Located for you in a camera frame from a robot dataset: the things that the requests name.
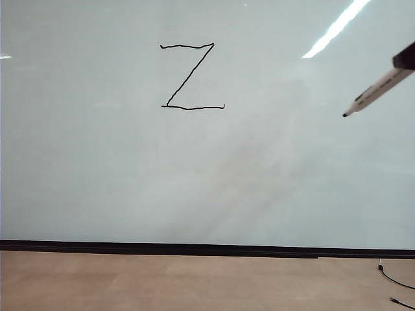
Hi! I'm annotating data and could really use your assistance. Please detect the black cable with connector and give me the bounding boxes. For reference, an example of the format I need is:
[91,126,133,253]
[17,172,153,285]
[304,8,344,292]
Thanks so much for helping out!
[377,264,415,290]

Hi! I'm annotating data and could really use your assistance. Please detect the black cable with plug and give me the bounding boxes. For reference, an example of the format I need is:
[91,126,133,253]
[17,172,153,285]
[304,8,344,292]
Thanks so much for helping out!
[390,296,415,311]

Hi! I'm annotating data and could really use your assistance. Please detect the black whiteboard pen tray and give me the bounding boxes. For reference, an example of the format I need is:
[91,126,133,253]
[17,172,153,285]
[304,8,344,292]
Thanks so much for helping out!
[0,245,415,260]

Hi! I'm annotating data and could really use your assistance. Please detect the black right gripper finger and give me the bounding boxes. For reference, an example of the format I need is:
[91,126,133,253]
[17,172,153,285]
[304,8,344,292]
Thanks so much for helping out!
[391,41,415,71]

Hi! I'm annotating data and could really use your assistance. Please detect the white black whiteboard marker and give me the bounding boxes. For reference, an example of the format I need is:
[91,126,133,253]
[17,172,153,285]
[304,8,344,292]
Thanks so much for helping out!
[342,67,415,118]

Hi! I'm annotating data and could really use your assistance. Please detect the white whiteboard black frame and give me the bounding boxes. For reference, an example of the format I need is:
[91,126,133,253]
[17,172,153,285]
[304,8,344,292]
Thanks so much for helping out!
[0,0,415,257]

